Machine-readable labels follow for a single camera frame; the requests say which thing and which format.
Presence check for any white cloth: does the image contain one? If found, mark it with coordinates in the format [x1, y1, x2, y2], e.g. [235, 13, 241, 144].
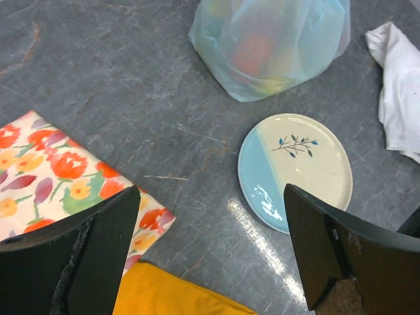
[366, 22, 419, 162]

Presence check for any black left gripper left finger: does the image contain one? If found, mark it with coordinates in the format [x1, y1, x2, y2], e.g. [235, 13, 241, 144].
[1, 186, 140, 314]

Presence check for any blue and cream plate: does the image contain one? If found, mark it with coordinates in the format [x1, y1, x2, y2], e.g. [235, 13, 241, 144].
[238, 114, 353, 234]

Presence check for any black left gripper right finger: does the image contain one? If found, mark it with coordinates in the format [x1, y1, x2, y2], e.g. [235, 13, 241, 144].
[283, 184, 419, 314]

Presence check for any yellow orange cloth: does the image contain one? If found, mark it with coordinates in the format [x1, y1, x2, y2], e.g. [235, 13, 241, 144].
[113, 262, 256, 315]

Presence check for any floral orange cloth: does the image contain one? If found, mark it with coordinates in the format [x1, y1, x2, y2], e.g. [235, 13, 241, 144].
[0, 110, 177, 275]

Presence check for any light blue plastic bag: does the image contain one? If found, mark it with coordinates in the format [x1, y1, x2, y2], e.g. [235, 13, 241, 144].
[189, 0, 350, 102]

